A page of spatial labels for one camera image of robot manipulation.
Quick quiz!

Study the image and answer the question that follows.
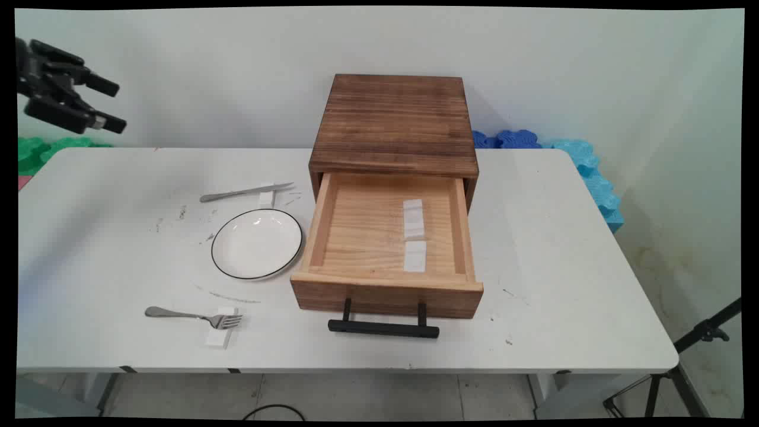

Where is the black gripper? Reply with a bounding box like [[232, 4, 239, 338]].
[[17, 39, 127, 135]]

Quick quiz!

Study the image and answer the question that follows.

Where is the silver serrated table knife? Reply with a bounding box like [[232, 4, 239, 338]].
[[199, 182, 296, 203]]

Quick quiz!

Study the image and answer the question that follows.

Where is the green foam mat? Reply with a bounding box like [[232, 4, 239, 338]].
[[18, 137, 113, 177]]

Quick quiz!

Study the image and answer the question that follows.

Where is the white plate with black rim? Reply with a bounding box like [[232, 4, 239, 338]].
[[211, 208, 305, 281]]

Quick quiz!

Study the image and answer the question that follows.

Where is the silver metal fork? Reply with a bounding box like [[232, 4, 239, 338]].
[[145, 306, 244, 330]]

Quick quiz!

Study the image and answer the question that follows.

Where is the white table leg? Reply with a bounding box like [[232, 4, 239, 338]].
[[527, 372, 623, 419], [77, 372, 123, 417]]

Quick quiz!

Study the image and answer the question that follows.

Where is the dark wooden drawer cabinet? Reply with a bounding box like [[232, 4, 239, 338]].
[[308, 74, 480, 212]]

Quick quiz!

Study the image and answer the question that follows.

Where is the light wooden drawer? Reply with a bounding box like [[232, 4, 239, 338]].
[[290, 172, 484, 320]]

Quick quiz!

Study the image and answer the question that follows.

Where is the dark blue foam mat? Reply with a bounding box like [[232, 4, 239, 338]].
[[471, 129, 542, 149]]

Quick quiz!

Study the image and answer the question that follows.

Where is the light blue foam mat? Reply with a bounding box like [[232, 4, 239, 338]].
[[541, 139, 625, 234]]

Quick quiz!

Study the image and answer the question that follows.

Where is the black tripod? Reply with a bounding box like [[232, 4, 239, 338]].
[[603, 297, 742, 419]]

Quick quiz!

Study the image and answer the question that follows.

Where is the black floor cable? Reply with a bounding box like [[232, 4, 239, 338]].
[[242, 404, 307, 420]]

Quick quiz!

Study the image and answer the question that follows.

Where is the black drawer handle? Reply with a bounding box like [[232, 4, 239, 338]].
[[328, 298, 441, 339]]

